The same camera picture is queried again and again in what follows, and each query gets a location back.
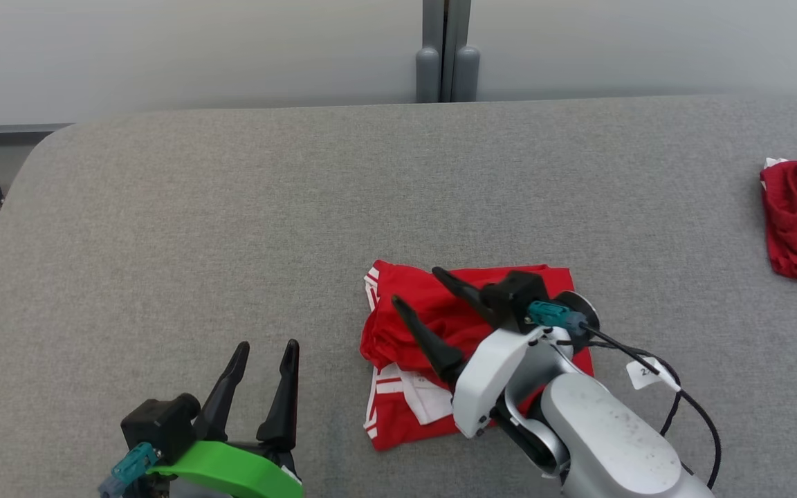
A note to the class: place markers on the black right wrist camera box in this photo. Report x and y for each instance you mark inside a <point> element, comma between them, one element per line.
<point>516,294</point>

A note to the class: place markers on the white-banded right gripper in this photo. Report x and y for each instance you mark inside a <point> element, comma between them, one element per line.
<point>495,373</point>

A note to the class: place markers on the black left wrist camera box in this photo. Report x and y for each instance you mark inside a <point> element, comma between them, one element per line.
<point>160,422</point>

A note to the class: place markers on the red jersey with white sleeves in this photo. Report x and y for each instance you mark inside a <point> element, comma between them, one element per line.
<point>379,339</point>

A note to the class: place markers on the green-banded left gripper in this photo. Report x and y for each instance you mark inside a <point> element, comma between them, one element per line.
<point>232,470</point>

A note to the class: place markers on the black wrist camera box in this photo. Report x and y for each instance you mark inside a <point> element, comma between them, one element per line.
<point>516,294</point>
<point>160,422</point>

